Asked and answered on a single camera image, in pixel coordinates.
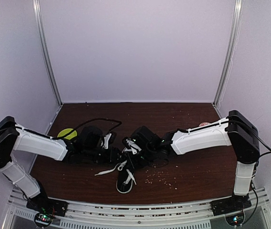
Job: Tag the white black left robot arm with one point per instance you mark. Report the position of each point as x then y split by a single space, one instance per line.
14 137

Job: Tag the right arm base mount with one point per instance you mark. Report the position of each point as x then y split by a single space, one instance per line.
232 209

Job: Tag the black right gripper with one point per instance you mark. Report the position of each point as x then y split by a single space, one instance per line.
150 163

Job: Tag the black white canvas sneaker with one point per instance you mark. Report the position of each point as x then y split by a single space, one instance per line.
132 165

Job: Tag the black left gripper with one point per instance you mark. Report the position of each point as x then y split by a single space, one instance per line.
112 156

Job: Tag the left aluminium frame post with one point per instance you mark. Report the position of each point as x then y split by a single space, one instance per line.
45 51

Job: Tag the right aluminium frame post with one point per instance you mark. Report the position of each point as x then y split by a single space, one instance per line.
235 28

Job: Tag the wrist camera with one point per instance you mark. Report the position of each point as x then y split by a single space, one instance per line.
131 146
108 139

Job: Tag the aluminium front rail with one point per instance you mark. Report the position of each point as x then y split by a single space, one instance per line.
187 215

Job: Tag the aluminium frame post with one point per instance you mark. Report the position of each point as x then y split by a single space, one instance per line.
235 28
45 51

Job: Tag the white shoelace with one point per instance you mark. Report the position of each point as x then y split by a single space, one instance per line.
120 166

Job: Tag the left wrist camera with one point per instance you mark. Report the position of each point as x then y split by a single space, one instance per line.
108 139

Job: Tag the pink patterned bowl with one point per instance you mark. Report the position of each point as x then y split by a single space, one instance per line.
204 123

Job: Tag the green plastic bowl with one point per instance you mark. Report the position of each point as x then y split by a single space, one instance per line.
68 133

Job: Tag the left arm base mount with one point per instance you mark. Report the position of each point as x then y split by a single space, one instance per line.
47 212

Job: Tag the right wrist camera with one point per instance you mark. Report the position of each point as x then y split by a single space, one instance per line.
131 146

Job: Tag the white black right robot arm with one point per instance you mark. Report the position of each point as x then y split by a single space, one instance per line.
234 130

